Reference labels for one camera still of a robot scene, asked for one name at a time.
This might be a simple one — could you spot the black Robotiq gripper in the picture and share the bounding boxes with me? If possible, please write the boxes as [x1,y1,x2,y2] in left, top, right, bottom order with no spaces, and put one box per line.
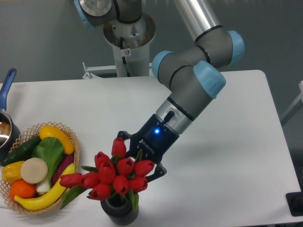
[116,113,179,183]

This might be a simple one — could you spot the red tulip bouquet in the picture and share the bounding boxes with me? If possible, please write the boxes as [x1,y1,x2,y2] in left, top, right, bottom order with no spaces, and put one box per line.
[60,137,154,211]

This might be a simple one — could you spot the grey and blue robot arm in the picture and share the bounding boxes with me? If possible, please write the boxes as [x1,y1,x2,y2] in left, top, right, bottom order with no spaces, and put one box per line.
[74,0,245,182]

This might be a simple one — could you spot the dark grey ribbed vase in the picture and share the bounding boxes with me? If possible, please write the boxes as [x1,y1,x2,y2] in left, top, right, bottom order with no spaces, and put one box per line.
[100,195,139,226]

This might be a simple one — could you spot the purple sweet potato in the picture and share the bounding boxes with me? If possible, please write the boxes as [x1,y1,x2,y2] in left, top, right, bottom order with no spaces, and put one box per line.
[52,154,74,185]

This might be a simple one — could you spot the green bok choy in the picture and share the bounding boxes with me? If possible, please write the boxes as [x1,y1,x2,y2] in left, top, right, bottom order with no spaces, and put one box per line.
[31,137,64,195]

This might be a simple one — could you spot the yellow banana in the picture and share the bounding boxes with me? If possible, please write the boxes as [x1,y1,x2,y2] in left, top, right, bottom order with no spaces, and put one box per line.
[14,163,76,211]

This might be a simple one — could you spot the yellow squash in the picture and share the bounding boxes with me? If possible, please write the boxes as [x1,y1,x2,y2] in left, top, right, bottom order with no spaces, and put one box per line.
[39,125,75,155]

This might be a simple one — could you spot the beige round slice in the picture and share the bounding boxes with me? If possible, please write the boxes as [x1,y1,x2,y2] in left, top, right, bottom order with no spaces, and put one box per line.
[20,157,48,184]

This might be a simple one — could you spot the green cucumber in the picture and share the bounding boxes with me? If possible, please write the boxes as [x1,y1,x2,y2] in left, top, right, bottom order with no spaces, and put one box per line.
[0,136,41,166]

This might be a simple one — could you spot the orange fruit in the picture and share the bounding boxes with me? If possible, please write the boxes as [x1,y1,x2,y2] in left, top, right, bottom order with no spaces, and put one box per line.
[9,180,36,201]

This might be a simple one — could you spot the yellow bell pepper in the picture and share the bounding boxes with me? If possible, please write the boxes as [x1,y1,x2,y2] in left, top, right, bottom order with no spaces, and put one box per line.
[1,161,25,184]

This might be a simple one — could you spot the black device at table edge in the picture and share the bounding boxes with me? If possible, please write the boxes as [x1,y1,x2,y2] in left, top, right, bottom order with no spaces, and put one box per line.
[286,192,303,217]

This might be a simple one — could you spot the white furniture leg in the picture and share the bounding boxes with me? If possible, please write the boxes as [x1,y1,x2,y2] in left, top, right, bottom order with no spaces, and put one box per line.
[280,81,303,127]

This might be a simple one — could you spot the white metal base frame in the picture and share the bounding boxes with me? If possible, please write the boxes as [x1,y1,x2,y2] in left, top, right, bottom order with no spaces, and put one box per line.
[82,61,152,79]

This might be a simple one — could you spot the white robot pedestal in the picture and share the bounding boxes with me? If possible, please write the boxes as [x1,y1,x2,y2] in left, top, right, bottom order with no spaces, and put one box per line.
[103,13,156,78]

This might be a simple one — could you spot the blue handled saucepan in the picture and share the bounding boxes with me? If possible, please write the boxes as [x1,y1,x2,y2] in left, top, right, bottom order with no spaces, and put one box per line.
[0,68,20,161]

